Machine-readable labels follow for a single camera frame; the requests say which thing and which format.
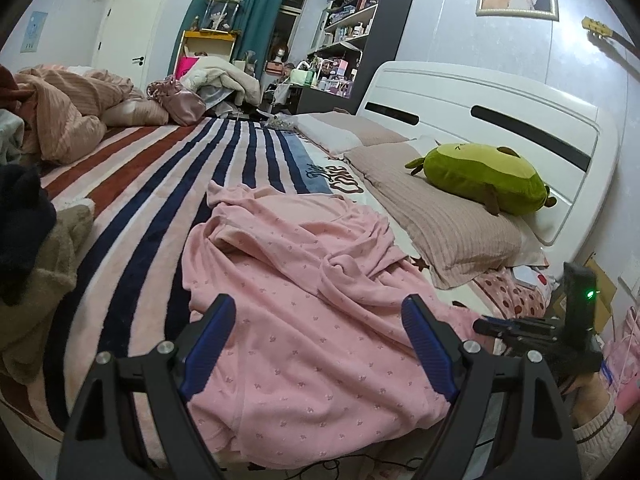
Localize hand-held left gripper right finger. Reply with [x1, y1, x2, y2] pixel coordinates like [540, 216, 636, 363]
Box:
[401, 294, 583, 480]

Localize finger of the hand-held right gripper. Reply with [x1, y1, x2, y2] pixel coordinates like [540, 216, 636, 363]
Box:
[472, 315, 557, 344]

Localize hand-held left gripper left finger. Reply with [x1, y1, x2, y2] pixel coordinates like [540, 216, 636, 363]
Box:
[57, 294, 237, 480]

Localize pink dotted garment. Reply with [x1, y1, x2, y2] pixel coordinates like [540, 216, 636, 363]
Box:
[181, 180, 488, 471]

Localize person's right forearm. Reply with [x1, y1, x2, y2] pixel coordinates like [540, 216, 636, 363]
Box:
[567, 372, 635, 480]

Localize pink dotted bed sheet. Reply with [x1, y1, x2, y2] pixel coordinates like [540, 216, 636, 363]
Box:
[472, 267, 549, 321]

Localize cardboard box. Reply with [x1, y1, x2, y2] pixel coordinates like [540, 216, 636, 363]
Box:
[550, 252, 619, 332]

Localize pink plastic bag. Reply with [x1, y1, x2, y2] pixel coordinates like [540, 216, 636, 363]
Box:
[607, 305, 640, 413]

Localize pink ribbed pillow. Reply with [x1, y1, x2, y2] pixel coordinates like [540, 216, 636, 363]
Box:
[345, 140, 547, 289]
[292, 111, 411, 157]

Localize striped fleece blanket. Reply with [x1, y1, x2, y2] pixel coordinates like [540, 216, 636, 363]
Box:
[0, 115, 436, 467]

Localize green avocado plush toy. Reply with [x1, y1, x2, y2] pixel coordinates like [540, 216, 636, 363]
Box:
[405, 142, 558, 217]

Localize beige fleece garment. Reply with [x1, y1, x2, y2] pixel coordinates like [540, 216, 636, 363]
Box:
[0, 199, 96, 386]

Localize small grey tangled bundle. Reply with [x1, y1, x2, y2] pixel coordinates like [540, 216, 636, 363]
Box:
[264, 115, 302, 132]

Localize white bed headboard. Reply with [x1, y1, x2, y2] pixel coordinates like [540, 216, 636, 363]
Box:
[356, 61, 620, 247]

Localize pink satin bag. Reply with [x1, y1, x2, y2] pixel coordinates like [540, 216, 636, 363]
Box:
[146, 76, 207, 127]

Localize cream blanket pile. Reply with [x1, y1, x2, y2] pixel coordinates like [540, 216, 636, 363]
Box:
[182, 55, 262, 108]

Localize guitar headstock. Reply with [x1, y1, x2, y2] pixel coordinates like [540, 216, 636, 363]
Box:
[581, 16, 640, 61]

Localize pink ribbed duvet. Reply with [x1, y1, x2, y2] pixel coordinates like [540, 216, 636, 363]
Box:
[12, 64, 171, 165]

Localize light grey garment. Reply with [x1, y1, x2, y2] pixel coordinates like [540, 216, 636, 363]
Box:
[0, 109, 26, 166]

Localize wig head mannequin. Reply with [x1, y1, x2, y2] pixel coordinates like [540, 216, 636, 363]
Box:
[270, 42, 292, 77]

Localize yellow shelf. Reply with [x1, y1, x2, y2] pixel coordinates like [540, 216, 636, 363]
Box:
[175, 30, 240, 78]

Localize white door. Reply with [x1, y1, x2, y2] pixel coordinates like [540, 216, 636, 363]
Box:
[95, 0, 167, 91]

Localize dark red garment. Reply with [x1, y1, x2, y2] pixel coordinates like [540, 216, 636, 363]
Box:
[0, 64, 18, 106]

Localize dark bookshelf with desk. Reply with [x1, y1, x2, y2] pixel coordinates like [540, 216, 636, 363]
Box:
[270, 0, 417, 116]

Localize glass display case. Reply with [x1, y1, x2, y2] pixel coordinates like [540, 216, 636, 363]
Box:
[200, 0, 244, 33]

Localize teal curtain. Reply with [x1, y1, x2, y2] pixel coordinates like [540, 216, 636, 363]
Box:
[170, 0, 293, 81]

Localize window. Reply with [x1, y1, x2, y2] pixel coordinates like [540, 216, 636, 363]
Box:
[276, 0, 314, 63]

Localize blue wall poster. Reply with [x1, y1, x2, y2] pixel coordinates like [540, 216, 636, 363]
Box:
[20, 11, 48, 54]

